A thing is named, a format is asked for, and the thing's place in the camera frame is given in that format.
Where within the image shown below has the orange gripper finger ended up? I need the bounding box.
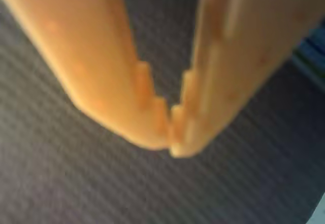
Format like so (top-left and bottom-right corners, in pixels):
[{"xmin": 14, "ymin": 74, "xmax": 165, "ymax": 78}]
[
  {"xmin": 169, "ymin": 0, "xmax": 325, "ymax": 158},
  {"xmin": 0, "ymin": 0, "xmax": 170, "ymax": 151}
]

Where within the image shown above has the blue object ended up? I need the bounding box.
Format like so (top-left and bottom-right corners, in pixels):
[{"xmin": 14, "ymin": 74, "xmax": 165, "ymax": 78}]
[{"xmin": 291, "ymin": 23, "xmax": 325, "ymax": 87}]

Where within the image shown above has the dark grey ribbed mat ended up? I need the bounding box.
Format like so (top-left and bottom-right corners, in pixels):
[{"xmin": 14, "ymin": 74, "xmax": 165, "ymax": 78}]
[{"xmin": 0, "ymin": 0, "xmax": 325, "ymax": 224}]

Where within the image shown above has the white sheet with blue marks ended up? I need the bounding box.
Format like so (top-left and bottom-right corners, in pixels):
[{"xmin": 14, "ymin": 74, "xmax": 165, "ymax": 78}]
[{"xmin": 311, "ymin": 193, "xmax": 325, "ymax": 224}]

